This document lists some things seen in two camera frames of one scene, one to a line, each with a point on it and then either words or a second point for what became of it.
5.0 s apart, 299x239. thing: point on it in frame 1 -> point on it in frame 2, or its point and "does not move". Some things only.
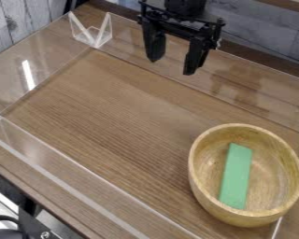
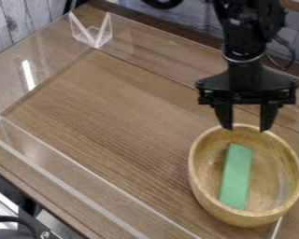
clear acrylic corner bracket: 94,36 does not move
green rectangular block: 236,175 does not move
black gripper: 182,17 -> 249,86
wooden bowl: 276,175 does not move
